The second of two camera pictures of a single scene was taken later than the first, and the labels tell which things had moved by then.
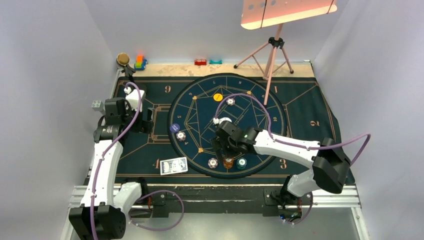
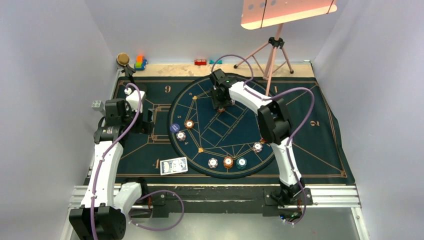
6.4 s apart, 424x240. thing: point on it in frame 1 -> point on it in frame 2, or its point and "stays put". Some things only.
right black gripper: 218,143 -> 217,104
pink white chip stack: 212,163 stays put
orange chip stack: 228,162 stays put
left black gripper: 144,126 stays put
